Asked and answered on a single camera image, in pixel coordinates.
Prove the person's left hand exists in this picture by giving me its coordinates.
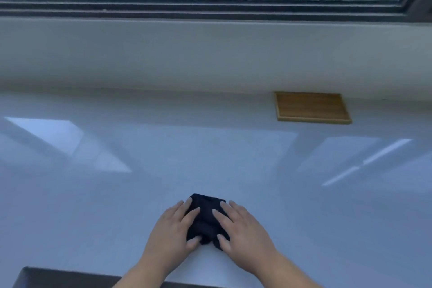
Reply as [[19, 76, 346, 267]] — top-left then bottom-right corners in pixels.
[[143, 198, 202, 273]]

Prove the person's right hand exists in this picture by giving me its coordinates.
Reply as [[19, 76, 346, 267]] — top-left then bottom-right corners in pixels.
[[212, 200, 281, 277]]

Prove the dark navy cloth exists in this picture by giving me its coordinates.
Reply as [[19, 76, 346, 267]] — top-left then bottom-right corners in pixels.
[[185, 193, 232, 251]]

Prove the person's left forearm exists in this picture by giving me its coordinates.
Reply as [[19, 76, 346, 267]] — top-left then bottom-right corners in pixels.
[[112, 253, 177, 288]]

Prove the person's right forearm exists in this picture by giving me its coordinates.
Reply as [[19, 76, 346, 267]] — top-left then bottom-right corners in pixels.
[[253, 251, 323, 288]]

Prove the wooden rectangular tray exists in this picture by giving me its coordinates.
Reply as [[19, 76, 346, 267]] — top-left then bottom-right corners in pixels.
[[274, 91, 352, 125]]

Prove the white window sill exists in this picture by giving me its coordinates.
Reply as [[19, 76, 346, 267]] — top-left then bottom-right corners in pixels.
[[0, 16, 432, 101]]

